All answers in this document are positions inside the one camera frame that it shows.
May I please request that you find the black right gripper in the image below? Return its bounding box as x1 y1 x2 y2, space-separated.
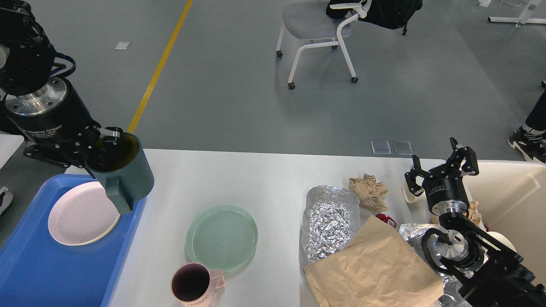
404 137 479 216

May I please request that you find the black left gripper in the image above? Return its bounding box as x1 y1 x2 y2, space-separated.
3 76 123 171

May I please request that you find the teal mug yellow inside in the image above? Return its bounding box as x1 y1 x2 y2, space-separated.
85 132 154 214

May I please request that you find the light green plate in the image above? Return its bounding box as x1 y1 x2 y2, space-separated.
185 205 258 273

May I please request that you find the pink HOME mug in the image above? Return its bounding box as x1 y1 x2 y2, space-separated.
170 262 226 307

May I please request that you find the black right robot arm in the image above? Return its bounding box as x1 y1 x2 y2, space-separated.
404 138 546 307

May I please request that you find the foil piece under arm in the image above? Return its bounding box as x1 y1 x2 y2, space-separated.
398 223 470 307

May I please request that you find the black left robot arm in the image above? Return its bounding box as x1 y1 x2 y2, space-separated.
0 0 123 171

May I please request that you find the white paper cup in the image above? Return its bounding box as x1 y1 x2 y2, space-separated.
401 180 426 204

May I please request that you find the crumpled napkin by bin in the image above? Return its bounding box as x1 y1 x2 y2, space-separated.
467 201 483 226

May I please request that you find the beige plastic bin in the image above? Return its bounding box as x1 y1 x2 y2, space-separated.
464 160 546 284

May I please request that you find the crumpled brown napkin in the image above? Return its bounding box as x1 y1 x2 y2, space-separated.
349 173 388 212

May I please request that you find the pink plate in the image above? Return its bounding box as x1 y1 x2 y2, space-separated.
47 181 121 246

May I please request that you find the person black sneakers right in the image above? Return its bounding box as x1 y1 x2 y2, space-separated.
507 90 546 163

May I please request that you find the brown paper bag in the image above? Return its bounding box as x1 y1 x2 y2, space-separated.
303 215 444 307

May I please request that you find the crumpled aluminium foil sheet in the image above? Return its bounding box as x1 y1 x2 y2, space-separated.
300 185 362 264

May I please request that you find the person dark clothing left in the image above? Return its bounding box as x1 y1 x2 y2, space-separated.
0 186 14 215

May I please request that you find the blue plastic tray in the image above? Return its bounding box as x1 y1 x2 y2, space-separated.
0 174 147 307

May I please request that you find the black backpack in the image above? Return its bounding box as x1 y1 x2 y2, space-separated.
326 0 423 36

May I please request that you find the white stand base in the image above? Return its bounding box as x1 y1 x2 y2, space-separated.
487 0 546 27

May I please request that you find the white grey office chair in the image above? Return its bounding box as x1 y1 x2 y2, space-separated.
276 0 371 90

